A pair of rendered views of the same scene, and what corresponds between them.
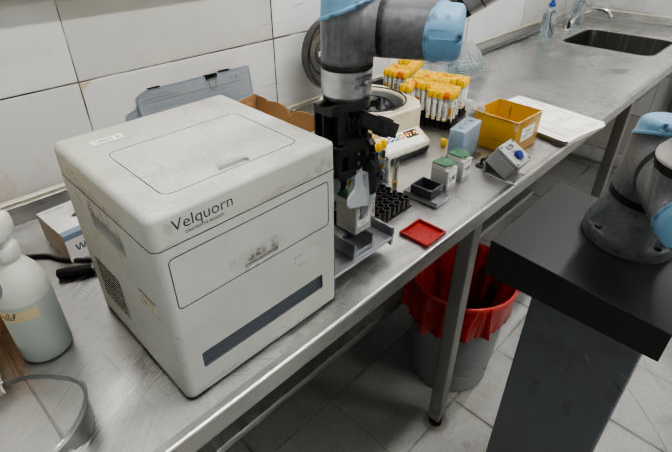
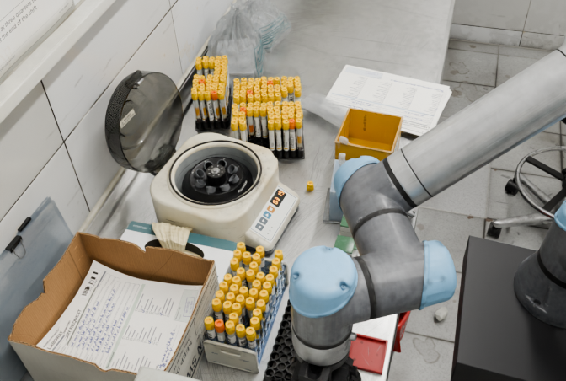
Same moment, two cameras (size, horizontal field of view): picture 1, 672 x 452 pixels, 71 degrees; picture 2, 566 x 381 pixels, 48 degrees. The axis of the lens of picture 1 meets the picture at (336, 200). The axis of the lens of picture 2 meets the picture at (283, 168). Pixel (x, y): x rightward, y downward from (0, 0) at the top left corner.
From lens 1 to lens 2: 0.61 m
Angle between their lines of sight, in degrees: 24
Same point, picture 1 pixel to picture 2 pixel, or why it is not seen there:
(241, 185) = not seen: outside the picture
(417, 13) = (411, 283)
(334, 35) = (323, 327)
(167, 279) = not seen: outside the picture
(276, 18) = (61, 116)
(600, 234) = (542, 312)
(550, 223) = (491, 308)
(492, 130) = not seen: hidden behind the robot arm
